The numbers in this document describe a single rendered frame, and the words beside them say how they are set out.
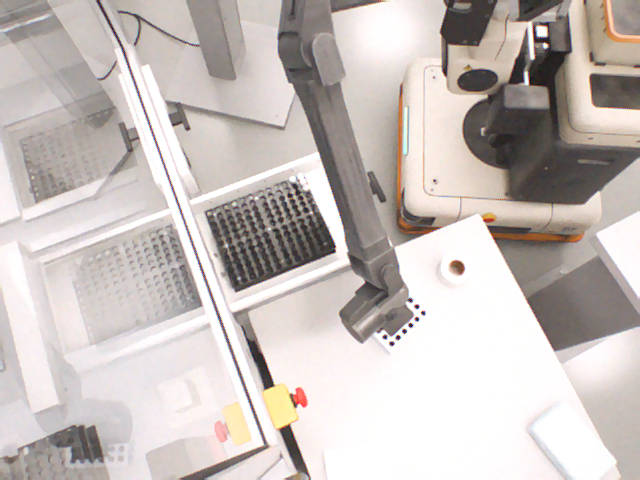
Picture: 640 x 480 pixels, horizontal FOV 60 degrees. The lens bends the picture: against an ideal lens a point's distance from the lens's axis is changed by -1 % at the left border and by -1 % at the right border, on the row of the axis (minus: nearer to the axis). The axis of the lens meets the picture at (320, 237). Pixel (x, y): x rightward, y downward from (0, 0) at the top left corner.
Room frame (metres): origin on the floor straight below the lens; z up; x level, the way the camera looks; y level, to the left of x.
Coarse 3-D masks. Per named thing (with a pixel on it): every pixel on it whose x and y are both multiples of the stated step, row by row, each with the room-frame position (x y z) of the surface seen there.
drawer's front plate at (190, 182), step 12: (144, 72) 0.73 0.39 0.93; (156, 84) 0.73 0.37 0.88; (156, 96) 0.67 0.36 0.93; (156, 108) 0.64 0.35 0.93; (168, 120) 0.61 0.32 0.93; (168, 132) 0.58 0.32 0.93; (180, 156) 0.53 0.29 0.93; (180, 168) 0.50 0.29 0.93; (192, 180) 0.49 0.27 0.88; (192, 192) 0.48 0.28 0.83
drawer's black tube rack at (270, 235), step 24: (264, 192) 0.46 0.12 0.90; (288, 192) 0.47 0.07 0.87; (216, 216) 0.40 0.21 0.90; (240, 216) 0.41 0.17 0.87; (264, 216) 0.40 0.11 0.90; (288, 216) 0.42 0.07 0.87; (312, 216) 0.40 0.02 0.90; (216, 240) 0.35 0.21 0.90; (240, 240) 0.35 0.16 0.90; (264, 240) 0.35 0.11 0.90; (288, 240) 0.36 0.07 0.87; (312, 240) 0.35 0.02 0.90; (240, 264) 0.30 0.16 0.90; (264, 264) 0.30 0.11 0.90; (288, 264) 0.31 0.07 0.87; (240, 288) 0.26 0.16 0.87
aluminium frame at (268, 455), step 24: (120, 24) 0.77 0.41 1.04; (144, 96) 0.63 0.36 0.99; (168, 144) 0.53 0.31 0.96; (168, 168) 0.47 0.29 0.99; (192, 216) 0.37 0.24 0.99; (192, 240) 0.32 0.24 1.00; (216, 288) 0.23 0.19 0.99; (240, 336) 0.15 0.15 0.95; (240, 360) 0.10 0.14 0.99; (264, 408) 0.02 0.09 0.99; (264, 432) -0.02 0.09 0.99; (240, 456) -0.04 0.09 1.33; (264, 456) -0.04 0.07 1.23
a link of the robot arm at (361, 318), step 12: (384, 264) 0.25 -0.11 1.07; (384, 276) 0.23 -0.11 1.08; (396, 276) 0.23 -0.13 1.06; (360, 288) 0.23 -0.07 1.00; (372, 288) 0.22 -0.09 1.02; (396, 288) 0.22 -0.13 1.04; (360, 300) 0.20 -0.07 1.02; (372, 300) 0.20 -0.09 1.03; (348, 312) 0.18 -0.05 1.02; (360, 312) 0.18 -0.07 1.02; (372, 312) 0.18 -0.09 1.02; (348, 324) 0.16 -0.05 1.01; (360, 324) 0.16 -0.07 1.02; (372, 324) 0.16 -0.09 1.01; (360, 336) 0.14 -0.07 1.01
